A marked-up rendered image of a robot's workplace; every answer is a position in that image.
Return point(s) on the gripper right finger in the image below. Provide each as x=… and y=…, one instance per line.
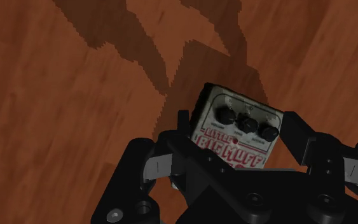
x=299, y=136

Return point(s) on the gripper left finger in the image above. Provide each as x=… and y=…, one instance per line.
x=126, y=173

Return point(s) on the white effects pedal black knobs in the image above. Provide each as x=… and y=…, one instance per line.
x=228, y=130

